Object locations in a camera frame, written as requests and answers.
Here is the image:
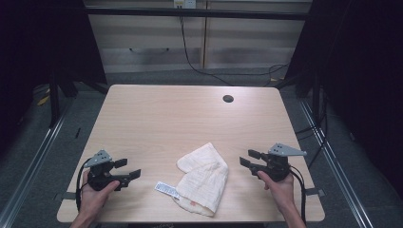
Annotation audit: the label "dark cabinet handle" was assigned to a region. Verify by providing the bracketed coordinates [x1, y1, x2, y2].
[128, 47, 171, 55]

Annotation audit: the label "person's right hand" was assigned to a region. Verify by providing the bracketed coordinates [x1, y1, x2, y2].
[257, 170, 296, 211]

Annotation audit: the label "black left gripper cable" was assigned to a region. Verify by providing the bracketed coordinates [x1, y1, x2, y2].
[75, 157, 93, 213]

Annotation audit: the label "dark curtain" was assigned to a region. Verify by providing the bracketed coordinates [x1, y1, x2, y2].
[283, 0, 403, 194]
[0, 0, 108, 156]

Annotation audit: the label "black floor cables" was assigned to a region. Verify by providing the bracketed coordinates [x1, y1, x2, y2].
[294, 88, 331, 170]

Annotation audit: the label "black wall cable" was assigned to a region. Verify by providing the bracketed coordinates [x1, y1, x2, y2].
[179, 15, 290, 87]

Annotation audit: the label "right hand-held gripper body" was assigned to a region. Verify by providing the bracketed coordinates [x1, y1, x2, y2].
[253, 142, 308, 183]

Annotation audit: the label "grey tape strip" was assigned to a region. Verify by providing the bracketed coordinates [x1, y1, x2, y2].
[303, 187, 326, 198]
[54, 191, 79, 201]

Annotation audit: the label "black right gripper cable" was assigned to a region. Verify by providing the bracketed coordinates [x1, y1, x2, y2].
[288, 164, 308, 224]

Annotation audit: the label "white towel with label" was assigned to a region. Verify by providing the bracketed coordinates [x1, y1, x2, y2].
[154, 142, 230, 219]

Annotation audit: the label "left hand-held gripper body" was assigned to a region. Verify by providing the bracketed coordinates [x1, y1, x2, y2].
[84, 149, 131, 192]

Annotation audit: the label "person's left hand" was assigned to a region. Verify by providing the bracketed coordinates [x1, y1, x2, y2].
[77, 170, 122, 220]

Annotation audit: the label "metal floor rail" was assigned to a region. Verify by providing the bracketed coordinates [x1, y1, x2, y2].
[0, 104, 74, 228]
[298, 99, 375, 228]

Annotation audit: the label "black horizontal bar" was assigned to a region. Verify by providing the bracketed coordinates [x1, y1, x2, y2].
[83, 7, 314, 22]

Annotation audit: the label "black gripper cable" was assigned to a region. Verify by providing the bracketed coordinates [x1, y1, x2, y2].
[75, 157, 93, 213]
[288, 164, 308, 224]

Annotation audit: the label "black metal stand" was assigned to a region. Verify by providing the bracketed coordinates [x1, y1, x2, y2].
[48, 71, 62, 129]

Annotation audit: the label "white wall socket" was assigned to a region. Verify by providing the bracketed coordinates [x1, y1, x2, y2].
[172, 0, 198, 10]

